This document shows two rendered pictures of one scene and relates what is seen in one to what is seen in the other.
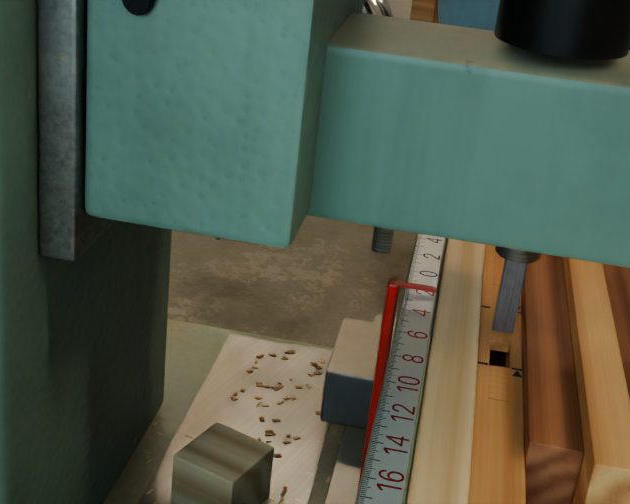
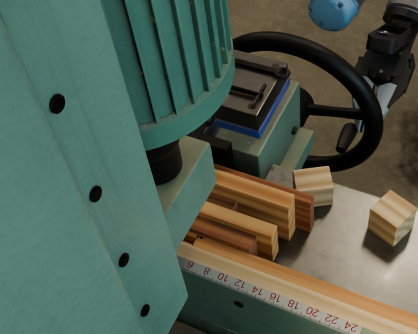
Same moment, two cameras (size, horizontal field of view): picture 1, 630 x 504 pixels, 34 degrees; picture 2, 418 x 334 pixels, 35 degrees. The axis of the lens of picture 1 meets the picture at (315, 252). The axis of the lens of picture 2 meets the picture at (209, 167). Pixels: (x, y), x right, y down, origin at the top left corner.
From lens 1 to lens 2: 53 cm
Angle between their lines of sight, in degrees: 55
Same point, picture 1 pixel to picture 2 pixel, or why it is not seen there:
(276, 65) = (174, 272)
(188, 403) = not seen: outside the picture
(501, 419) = (227, 252)
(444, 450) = (254, 277)
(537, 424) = (239, 244)
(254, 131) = (175, 289)
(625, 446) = (263, 224)
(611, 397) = (237, 217)
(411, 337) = (192, 267)
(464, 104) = (176, 212)
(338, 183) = not seen: hidden behind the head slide
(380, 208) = not seen: hidden behind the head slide
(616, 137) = (202, 172)
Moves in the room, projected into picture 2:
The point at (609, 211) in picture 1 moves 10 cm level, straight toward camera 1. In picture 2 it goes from (206, 185) to (288, 227)
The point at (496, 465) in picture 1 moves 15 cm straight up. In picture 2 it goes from (252, 263) to (242, 182)
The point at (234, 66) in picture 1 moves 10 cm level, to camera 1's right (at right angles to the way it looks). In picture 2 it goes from (166, 286) to (204, 196)
